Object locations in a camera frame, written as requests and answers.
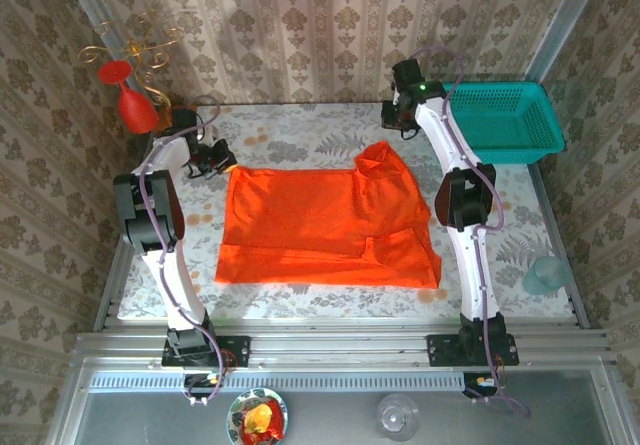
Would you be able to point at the red plastic goblet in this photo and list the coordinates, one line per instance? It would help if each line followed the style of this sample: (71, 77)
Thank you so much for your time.
(135, 107)

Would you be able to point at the orange t-shirt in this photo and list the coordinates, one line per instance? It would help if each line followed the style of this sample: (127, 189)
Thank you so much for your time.
(310, 225)

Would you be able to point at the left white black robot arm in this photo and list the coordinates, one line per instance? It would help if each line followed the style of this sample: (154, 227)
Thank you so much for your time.
(175, 275)

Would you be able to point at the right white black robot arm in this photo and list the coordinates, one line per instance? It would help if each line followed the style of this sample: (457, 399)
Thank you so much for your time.
(475, 275)

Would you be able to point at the brown wooden base board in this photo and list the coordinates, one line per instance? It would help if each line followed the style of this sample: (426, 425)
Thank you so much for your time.
(165, 117)

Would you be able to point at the floral tablecloth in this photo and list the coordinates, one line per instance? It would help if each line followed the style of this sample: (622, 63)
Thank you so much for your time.
(310, 125)

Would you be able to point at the teal plastic basket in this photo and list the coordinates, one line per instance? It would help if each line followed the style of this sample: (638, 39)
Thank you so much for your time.
(510, 115)

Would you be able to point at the translucent teal cup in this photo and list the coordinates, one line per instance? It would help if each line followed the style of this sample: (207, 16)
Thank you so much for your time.
(545, 277)

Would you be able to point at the patterned plate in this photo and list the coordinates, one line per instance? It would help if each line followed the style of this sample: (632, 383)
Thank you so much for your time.
(235, 415)

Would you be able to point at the red yellow snack wrapper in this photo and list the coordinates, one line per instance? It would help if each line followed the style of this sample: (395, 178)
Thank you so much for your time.
(260, 417)

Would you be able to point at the grey metal shelf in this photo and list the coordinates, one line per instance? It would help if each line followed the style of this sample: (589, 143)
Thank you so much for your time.
(325, 420)

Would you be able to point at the clear drinking glass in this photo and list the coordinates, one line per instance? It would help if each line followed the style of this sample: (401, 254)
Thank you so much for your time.
(397, 417)

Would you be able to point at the aluminium mounting rail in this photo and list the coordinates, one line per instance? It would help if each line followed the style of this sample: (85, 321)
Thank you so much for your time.
(340, 350)

